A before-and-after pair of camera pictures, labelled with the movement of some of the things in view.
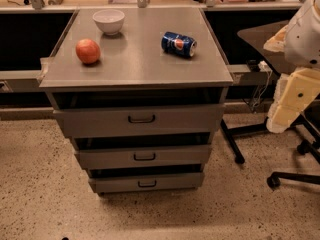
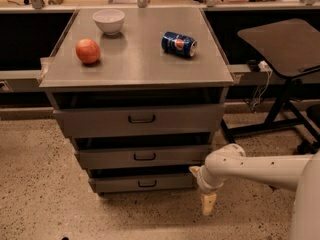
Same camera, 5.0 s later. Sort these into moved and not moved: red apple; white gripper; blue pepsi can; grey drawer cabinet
Moved: white gripper
Not moved: blue pepsi can; red apple; grey drawer cabinet
